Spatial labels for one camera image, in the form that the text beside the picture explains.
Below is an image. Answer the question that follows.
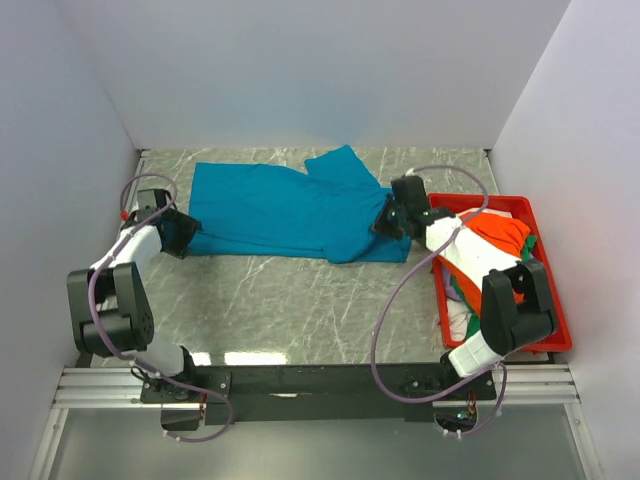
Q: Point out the teal t shirt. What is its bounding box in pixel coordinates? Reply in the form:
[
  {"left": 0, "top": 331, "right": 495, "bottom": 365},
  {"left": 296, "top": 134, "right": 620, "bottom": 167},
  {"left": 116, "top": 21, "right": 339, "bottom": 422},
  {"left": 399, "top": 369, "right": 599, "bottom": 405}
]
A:
[{"left": 189, "top": 146, "right": 411, "bottom": 264}]

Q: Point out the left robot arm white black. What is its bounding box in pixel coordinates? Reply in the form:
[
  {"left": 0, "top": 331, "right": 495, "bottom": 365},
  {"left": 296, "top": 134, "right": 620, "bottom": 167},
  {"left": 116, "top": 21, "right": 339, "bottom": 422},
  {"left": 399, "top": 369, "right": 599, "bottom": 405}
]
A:
[{"left": 66, "top": 189, "right": 201, "bottom": 402}]

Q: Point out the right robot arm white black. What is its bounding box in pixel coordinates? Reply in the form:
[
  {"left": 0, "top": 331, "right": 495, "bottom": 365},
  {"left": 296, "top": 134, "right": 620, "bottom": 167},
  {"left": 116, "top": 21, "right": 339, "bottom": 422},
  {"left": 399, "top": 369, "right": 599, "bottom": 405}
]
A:
[{"left": 372, "top": 175, "right": 558, "bottom": 399}]

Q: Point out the white t shirt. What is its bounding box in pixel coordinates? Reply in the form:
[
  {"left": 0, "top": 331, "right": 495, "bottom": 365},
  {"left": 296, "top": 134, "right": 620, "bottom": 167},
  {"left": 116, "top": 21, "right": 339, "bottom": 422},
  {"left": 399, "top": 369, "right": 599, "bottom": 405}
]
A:
[{"left": 445, "top": 207, "right": 514, "bottom": 344}]

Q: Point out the lavender t shirt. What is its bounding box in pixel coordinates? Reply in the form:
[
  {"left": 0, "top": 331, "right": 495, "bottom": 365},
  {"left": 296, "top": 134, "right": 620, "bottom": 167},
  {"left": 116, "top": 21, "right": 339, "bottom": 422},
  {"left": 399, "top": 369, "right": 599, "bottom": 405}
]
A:
[{"left": 442, "top": 268, "right": 462, "bottom": 302}]

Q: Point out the orange t shirt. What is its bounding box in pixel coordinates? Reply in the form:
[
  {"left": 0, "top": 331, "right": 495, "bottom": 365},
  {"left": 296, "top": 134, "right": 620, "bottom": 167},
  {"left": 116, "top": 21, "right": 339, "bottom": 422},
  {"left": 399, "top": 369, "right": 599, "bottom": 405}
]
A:
[{"left": 442, "top": 209, "right": 537, "bottom": 316}]

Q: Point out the green t shirt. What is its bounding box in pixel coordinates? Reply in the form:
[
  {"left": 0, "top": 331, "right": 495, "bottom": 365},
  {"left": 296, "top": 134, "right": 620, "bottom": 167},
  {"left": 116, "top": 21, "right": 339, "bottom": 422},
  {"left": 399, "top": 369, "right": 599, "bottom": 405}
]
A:
[{"left": 465, "top": 235, "right": 537, "bottom": 339}]

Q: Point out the black base bar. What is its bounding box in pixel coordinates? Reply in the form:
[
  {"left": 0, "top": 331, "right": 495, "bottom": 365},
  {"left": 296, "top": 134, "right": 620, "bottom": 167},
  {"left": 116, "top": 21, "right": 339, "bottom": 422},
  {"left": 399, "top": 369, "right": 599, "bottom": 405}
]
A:
[{"left": 139, "top": 362, "right": 499, "bottom": 434}]

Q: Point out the red plastic bin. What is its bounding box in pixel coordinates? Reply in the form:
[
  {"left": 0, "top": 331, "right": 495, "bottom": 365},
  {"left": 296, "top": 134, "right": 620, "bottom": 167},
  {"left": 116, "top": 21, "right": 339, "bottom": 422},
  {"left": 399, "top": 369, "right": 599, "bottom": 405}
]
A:
[{"left": 428, "top": 193, "right": 573, "bottom": 353}]

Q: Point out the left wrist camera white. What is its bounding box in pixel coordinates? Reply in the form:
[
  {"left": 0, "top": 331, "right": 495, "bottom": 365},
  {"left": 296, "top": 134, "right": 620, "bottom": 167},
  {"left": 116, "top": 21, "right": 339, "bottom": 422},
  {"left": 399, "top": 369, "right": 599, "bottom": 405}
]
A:
[{"left": 120, "top": 210, "right": 137, "bottom": 224}]

